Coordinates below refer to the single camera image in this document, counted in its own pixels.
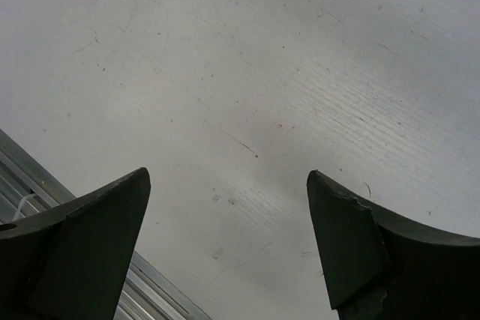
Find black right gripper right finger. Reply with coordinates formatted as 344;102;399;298
307;170;479;319

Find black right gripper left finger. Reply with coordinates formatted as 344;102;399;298
1;168;151;319

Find aluminium table frame rails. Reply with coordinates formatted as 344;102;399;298
1;132;210;320

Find white cable tie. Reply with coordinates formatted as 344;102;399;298
12;193;39;221

